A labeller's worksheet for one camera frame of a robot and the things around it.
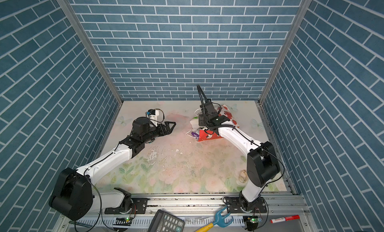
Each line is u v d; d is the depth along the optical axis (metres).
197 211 0.74
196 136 0.91
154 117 0.75
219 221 0.68
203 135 0.89
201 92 0.69
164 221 0.68
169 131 0.74
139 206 0.74
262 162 0.46
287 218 0.69
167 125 0.74
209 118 0.66
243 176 0.83
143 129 0.64
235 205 0.74
